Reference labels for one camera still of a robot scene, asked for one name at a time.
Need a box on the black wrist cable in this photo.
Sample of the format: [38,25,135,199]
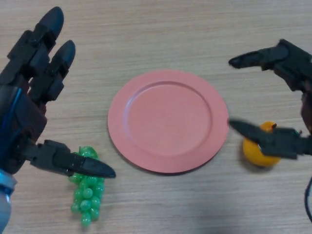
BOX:
[303,175,312,223]

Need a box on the pink round plate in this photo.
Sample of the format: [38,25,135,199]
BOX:
[107,69,230,175]

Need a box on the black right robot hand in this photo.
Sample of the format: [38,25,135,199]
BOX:
[228,39,312,160]

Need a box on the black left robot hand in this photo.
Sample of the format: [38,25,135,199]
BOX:
[0,6,117,179]

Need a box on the green grape bunch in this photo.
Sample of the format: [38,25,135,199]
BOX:
[68,145,106,228]

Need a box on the yellow pear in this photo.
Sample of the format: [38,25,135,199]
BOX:
[242,121,281,168]

